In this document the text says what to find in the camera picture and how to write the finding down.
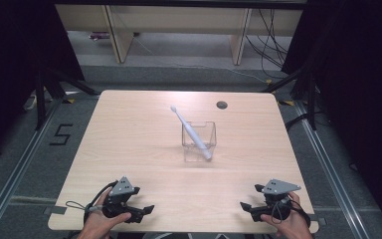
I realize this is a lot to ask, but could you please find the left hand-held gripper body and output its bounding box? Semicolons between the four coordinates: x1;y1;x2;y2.
101;175;141;223

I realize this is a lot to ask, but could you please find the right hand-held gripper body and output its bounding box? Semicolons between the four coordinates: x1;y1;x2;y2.
261;178;302;221

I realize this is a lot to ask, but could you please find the clear plastic container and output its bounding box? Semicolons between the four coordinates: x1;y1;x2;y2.
181;120;218;163

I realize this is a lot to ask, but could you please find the white electric toothbrush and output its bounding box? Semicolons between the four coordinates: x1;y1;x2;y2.
169;105;213;161

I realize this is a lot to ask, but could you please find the person's right hand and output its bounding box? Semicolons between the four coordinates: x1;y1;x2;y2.
261;191;314;239

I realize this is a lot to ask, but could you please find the person's left hand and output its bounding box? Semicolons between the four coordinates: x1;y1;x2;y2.
77;188;132;239

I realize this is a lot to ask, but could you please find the black metal stand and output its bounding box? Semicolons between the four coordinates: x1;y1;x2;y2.
261;64;318;131
34;64;97;131

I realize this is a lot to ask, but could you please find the dark curtain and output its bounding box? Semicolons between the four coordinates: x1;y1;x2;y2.
280;0;382;237
0;0;86;165

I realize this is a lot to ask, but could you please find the wooden shelf unit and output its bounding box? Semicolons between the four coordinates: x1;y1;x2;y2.
55;3;303;66

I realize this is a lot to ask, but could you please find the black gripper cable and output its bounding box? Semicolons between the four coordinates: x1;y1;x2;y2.
83;180;119;224
271;195;312;228

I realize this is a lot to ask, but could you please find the grey wrist strap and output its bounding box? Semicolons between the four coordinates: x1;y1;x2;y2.
65;200;104;213

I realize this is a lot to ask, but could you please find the metal floor rail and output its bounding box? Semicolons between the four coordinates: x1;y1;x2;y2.
293;100;370;239
0;99;64;239

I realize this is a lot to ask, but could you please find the bundle of black cables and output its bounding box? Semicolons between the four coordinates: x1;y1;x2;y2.
244;9;290;80

